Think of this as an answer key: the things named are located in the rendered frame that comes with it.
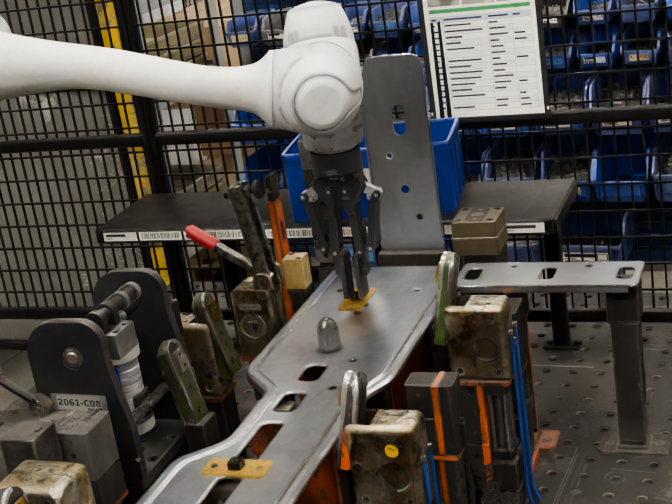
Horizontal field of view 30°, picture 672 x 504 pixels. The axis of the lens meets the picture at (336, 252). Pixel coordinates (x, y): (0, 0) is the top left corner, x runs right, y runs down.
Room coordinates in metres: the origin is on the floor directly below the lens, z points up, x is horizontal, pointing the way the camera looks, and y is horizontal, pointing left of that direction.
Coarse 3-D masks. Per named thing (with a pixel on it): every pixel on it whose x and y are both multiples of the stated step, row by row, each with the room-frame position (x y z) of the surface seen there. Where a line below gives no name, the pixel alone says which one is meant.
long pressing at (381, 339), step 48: (336, 288) 1.90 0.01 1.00; (384, 288) 1.87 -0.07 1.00; (432, 288) 1.83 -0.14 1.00; (288, 336) 1.73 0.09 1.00; (384, 336) 1.68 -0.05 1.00; (288, 384) 1.57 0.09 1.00; (336, 384) 1.54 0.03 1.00; (384, 384) 1.53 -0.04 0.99; (240, 432) 1.44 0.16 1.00; (288, 432) 1.42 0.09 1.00; (336, 432) 1.41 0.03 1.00; (192, 480) 1.34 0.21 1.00; (240, 480) 1.33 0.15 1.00; (288, 480) 1.30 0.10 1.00
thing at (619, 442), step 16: (640, 288) 1.78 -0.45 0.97; (608, 304) 1.76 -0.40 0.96; (624, 304) 1.75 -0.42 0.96; (640, 304) 1.76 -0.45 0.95; (608, 320) 1.76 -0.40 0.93; (624, 320) 1.76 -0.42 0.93; (640, 320) 1.78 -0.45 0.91; (624, 336) 1.76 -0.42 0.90; (640, 336) 1.77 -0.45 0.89; (624, 352) 1.76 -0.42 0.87; (640, 352) 1.76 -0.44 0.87; (624, 368) 1.76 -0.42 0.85; (640, 368) 1.75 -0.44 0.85; (624, 384) 1.76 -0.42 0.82; (640, 384) 1.76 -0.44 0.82; (624, 400) 1.76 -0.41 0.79; (640, 400) 1.75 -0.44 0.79; (624, 416) 1.76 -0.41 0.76; (640, 416) 1.75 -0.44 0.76; (608, 432) 1.82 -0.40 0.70; (624, 432) 1.76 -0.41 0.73; (640, 432) 1.75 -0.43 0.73; (608, 448) 1.77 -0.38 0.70; (624, 448) 1.76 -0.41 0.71; (640, 448) 1.75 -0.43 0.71; (656, 448) 1.75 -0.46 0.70
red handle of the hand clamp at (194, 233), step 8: (192, 224) 1.88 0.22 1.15; (192, 232) 1.87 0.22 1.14; (200, 232) 1.87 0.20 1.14; (200, 240) 1.86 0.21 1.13; (208, 240) 1.86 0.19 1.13; (216, 240) 1.86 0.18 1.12; (208, 248) 1.86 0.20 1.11; (216, 248) 1.86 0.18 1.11; (224, 248) 1.85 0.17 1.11; (224, 256) 1.85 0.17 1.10; (232, 256) 1.85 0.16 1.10; (240, 256) 1.85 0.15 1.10; (240, 264) 1.84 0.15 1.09; (248, 264) 1.84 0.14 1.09; (272, 272) 1.84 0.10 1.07
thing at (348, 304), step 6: (354, 288) 1.83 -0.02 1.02; (372, 288) 1.82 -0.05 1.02; (354, 294) 1.78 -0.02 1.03; (372, 294) 1.80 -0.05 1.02; (348, 300) 1.79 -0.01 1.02; (354, 300) 1.78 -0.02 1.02; (360, 300) 1.78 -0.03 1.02; (366, 300) 1.77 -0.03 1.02; (342, 306) 1.76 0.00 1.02; (348, 306) 1.76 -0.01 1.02; (354, 306) 1.76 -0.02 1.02; (360, 306) 1.75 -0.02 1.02
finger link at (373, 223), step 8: (376, 192) 1.75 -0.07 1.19; (376, 200) 1.76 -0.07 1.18; (368, 208) 1.76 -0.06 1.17; (376, 208) 1.76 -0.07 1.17; (368, 216) 1.76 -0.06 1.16; (376, 216) 1.76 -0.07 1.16; (368, 224) 1.76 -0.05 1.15; (376, 224) 1.77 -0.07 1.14; (368, 232) 1.76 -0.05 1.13; (376, 232) 1.77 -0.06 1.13; (368, 240) 1.76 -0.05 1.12; (376, 240) 1.77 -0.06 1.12; (368, 248) 1.76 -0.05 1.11
